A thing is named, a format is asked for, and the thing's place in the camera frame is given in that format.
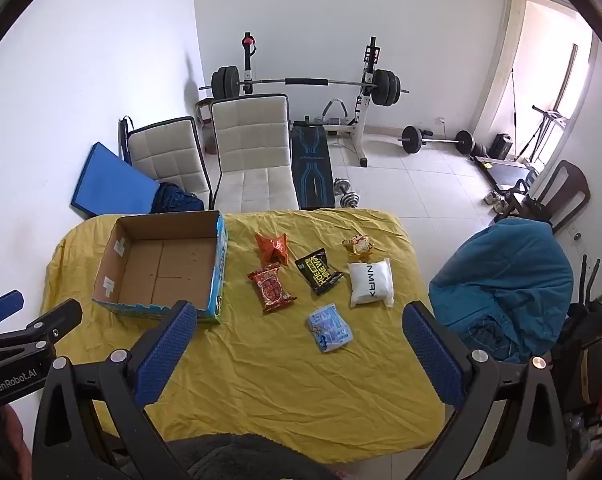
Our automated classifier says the black and yellow packet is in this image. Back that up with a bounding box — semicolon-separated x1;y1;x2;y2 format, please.
294;248;344;295

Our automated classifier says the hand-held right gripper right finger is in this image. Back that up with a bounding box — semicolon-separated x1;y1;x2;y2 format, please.
403;301;568;480

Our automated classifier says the white soft packet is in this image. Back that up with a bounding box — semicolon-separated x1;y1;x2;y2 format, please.
347;258;396;309

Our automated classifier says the white padded chair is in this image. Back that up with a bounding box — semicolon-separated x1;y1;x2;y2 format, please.
126;116;213;211
210;94;300;212

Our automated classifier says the white barbell rack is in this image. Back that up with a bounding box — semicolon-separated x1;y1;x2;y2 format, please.
240;34;383;168

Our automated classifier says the person's left forearm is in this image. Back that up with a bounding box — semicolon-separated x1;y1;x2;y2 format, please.
2;404;34;480

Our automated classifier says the small yellow snack packet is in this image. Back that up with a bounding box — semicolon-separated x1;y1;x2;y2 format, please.
342;235;375;260

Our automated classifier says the orange snack packet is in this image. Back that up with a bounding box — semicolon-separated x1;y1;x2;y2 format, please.
255;232;290;267

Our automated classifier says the short barbell with black plates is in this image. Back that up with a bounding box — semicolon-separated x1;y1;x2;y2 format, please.
400;126;475;155

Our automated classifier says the light blue tissue packet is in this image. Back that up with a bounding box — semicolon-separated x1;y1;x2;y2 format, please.
307;302;356;354

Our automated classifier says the chrome dumbbell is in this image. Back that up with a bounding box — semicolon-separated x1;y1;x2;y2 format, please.
333;178;361;208

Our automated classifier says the dark wooden chair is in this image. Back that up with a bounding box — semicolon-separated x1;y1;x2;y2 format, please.
510;159;591;234

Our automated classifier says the black bag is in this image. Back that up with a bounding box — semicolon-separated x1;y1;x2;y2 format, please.
554;292;602;413

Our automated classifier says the red snack packet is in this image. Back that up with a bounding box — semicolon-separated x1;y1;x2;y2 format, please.
247;266;298;316

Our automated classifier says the yellow tablecloth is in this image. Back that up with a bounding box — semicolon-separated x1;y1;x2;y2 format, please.
41;208;449;451

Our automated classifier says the blue folded exercise mat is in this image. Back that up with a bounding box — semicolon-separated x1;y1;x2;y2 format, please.
71;141;160;219

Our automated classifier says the black weight bench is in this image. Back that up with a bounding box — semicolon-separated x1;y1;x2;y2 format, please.
290;119;338;210

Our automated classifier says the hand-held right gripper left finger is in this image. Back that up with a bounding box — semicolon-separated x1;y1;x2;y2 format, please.
31;300;198;480

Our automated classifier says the treadmill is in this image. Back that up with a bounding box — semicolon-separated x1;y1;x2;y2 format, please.
474;105;570;195

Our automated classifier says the cardboard box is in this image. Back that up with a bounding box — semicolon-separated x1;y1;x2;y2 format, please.
92;210;228;322

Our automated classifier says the dark blue cloth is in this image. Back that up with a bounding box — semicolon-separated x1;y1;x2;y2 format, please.
151;182;205;215

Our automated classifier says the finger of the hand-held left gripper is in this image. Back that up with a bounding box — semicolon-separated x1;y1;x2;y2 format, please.
0;289;26;333
0;298;84;361

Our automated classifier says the long barbell with black plates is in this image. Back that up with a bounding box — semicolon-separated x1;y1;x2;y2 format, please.
198;66;410;107

